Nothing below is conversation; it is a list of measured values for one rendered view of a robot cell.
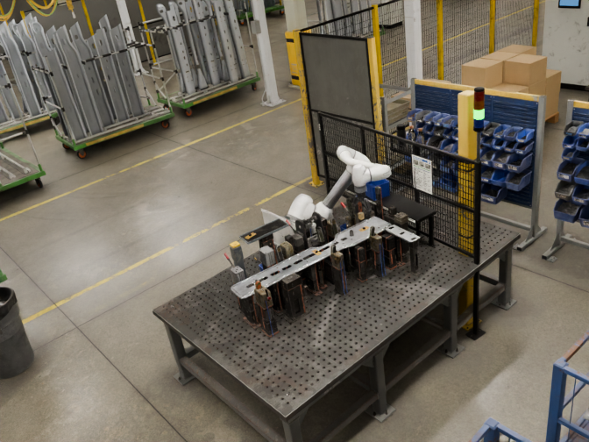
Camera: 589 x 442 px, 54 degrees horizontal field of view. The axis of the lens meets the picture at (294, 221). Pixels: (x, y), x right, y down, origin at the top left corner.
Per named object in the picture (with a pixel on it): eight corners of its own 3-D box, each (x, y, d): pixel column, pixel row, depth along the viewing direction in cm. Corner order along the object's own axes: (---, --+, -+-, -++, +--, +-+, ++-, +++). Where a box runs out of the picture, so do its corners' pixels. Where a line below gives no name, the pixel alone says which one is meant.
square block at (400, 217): (402, 257, 467) (400, 218, 450) (396, 253, 474) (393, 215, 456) (410, 253, 471) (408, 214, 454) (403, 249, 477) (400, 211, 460)
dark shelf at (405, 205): (416, 224, 451) (416, 220, 450) (344, 190, 519) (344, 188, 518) (436, 213, 461) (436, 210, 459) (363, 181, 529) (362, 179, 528)
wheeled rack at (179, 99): (187, 119, 1104) (164, 24, 1021) (159, 111, 1173) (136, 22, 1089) (262, 89, 1211) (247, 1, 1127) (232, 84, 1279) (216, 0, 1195)
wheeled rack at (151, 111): (78, 162, 977) (42, 57, 894) (59, 149, 1050) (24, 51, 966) (177, 126, 1072) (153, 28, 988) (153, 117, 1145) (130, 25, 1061)
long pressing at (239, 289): (244, 302, 395) (243, 300, 394) (228, 288, 412) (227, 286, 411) (393, 225, 456) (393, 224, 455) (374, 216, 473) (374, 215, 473)
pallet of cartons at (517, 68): (509, 148, 788) (513, 72, 738) (460, 137, 847) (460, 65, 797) (558, 121, 847) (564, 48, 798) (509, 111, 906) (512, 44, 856)
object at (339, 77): (394, 207, 688) (383, 35, 592) (386, 212, 680) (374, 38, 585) (316, 181, 782) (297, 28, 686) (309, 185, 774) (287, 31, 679)
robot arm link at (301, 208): (285, 212, 512) (295, 189, 513) (301, 221, 518) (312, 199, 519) (290, 214, 497) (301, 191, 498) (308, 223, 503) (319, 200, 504)
